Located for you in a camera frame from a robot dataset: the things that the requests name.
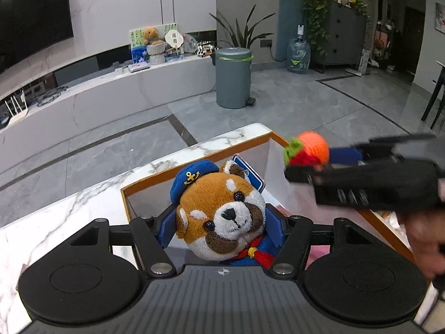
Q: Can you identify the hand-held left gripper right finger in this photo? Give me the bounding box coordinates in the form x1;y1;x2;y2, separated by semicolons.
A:
266;205;380;275

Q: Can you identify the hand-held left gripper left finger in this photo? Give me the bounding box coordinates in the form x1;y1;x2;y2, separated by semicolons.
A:
68;203;178;276

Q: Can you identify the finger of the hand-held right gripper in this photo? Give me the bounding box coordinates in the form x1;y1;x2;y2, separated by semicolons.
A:
284;164;336;186
328;133;437;165

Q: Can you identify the orange crochet toy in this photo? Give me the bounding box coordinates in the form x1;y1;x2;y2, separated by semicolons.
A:
283;131;330;168

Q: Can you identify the orange storage box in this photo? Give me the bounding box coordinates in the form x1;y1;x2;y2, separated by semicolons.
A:
120;130;418;266

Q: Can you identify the blue sign card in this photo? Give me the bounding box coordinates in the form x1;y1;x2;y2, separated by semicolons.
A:
232;153;267;193

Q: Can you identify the sailor plush toy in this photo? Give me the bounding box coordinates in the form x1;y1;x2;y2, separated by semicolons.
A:
170;159;291;269

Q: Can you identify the person's right hand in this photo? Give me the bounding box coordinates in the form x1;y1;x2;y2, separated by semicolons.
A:
398;179;445;281

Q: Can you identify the pink plastic tray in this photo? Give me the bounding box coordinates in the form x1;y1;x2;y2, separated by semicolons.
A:
307;244;332;266

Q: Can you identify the dark chair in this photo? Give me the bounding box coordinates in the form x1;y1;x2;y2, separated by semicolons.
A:
420;59;445;130

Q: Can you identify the blue water bottle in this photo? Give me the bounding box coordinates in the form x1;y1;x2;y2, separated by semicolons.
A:
286;24;312;75

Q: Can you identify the grey drawer cabinet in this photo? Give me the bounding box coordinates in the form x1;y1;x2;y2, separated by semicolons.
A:
309;0;371;74

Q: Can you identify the grey pedal trash can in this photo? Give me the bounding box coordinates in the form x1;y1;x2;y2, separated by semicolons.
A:
214;46;257;109

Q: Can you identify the white marble media bench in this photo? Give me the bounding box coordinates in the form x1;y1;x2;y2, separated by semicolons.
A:
0;53;218;162

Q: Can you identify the trailing vine plant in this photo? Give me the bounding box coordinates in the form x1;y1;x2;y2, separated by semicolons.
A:
291;0;335;57

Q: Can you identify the long leaf floor plant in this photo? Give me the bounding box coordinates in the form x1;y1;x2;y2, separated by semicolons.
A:
209;4;276;50

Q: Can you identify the zebra striped toy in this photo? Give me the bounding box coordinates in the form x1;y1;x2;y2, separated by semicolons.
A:
194;40;218;57

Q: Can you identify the white woven basket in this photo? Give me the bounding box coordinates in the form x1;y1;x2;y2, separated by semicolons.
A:
146;41;166;65

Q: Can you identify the bamboo painting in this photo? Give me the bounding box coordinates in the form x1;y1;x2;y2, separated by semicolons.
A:
129;23;180;64

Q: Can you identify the white round fan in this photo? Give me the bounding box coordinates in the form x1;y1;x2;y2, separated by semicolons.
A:
163;29;185;55

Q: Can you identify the white router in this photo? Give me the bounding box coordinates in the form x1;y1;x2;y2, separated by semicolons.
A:
3;89;29;126

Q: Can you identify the brown teddy bear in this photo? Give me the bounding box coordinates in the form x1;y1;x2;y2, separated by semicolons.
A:
140;27;166;46

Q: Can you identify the black television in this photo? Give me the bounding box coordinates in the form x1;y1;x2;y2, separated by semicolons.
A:
0;0;75;74

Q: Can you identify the wall picture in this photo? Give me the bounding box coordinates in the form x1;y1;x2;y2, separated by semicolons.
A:
434;2;445;34

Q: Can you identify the black cable bundle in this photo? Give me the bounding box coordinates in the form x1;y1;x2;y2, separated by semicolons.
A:
36;86;69;107

